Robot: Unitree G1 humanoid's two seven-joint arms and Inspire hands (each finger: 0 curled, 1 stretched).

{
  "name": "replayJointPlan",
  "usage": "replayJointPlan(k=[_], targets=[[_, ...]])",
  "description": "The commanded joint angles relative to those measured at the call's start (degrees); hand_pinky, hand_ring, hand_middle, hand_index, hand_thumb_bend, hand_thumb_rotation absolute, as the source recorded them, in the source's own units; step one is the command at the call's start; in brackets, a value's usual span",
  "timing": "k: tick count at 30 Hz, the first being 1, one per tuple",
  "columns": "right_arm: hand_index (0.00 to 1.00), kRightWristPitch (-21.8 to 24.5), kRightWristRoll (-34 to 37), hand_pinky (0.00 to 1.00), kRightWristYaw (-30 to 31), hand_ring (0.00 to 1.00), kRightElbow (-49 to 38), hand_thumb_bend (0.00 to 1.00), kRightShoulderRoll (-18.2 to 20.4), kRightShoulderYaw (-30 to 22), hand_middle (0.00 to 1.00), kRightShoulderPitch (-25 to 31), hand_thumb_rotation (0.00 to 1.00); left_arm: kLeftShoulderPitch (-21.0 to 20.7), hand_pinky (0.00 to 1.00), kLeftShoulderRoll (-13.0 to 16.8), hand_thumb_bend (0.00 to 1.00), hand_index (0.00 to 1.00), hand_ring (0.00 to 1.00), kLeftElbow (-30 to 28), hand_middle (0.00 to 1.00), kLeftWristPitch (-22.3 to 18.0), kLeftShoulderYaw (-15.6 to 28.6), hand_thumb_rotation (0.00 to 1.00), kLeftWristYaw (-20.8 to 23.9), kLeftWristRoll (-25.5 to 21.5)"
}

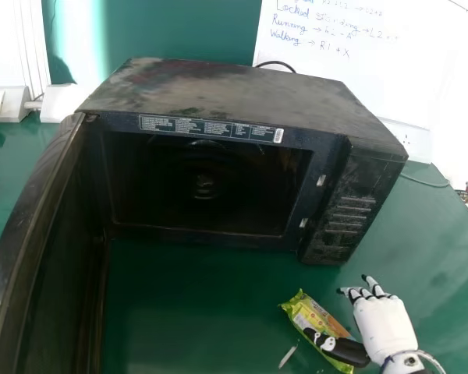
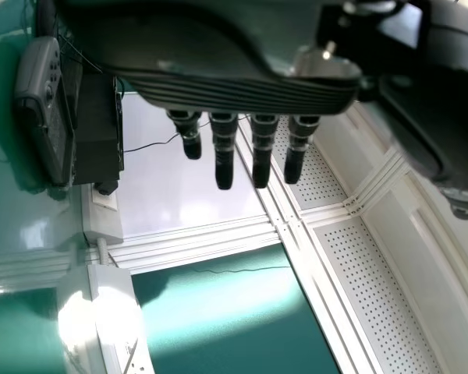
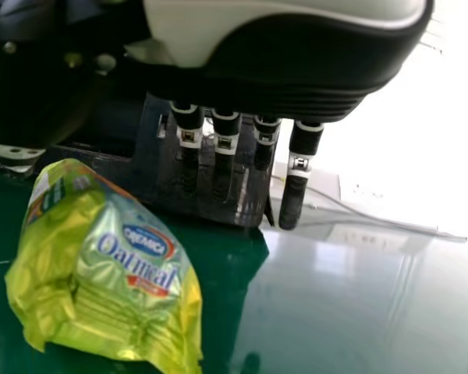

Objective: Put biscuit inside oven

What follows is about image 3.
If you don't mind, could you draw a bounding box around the black oven with glass door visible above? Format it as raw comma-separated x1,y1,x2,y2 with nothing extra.
48,93,276,231

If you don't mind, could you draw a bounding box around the thin grey cable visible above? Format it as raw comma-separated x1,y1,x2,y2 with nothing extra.
272,175,468,242

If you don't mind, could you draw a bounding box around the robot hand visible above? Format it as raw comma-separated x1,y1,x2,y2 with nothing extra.
0,0,434,231

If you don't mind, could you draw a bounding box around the yellow-green biscuit packet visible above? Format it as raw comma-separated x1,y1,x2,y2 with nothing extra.
4,157,204,374

